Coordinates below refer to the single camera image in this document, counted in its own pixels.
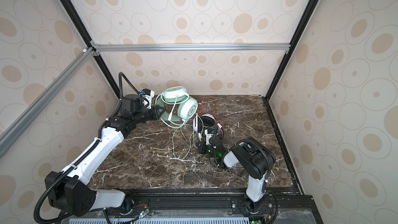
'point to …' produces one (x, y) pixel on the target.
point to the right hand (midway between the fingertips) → (196, 143)
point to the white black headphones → (207, 121)
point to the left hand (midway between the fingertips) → (168, 106)
